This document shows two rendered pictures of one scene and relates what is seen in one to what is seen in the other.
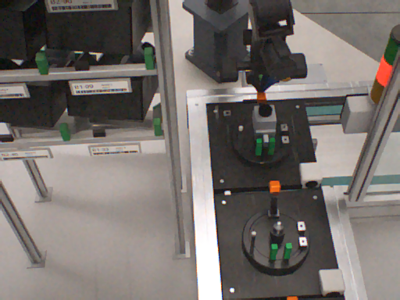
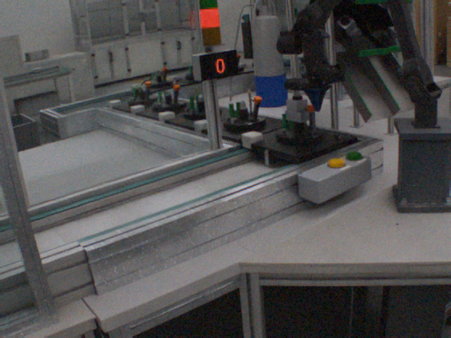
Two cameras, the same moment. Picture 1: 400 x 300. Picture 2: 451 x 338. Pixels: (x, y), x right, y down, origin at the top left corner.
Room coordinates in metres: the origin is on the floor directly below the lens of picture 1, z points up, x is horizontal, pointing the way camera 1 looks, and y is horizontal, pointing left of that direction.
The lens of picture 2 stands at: (1.82, -1.03, 1.36)
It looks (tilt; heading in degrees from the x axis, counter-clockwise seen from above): 20 degrees down; 148
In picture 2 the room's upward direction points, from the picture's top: 5 degrees counter-clockwise
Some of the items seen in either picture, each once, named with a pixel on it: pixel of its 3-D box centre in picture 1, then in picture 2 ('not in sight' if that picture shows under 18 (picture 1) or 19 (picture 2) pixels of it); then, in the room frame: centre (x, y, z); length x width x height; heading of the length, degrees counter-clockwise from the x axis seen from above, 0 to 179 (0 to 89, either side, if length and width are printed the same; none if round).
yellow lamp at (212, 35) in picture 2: (387, 87); (211, 35); (0.71, -0.33, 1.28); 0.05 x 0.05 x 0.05
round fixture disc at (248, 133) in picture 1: (261, 140); (299, 134); (0.81, -0.14, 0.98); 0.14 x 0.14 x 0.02
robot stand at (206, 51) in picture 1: (220, 31); (424, 163); (1.19, -0.05, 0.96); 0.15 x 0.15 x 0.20; 44
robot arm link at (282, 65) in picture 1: (276, 37); (298, 34); (0.85, -0.15, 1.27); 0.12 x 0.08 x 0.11; 14
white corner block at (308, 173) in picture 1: (309, 175); (252, 140); (0.72, -0.24, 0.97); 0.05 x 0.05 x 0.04; 3
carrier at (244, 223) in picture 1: (277, 232); (243, 112); (0.56, -0.15, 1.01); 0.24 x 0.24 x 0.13; 3
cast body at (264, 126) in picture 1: (265, 123); (295, 107); (0.80, -0.14, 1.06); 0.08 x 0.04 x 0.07; 3
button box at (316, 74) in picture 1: (283, 82); (337, 176); (1.03, -0.21, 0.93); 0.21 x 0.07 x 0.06; 93
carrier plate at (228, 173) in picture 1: (261, 144); (299, 141); (0.81, -0.14, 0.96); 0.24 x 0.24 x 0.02; 3
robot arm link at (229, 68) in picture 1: (263, 58); (315, 70); (0.89, -0.13, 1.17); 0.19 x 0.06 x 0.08; 92
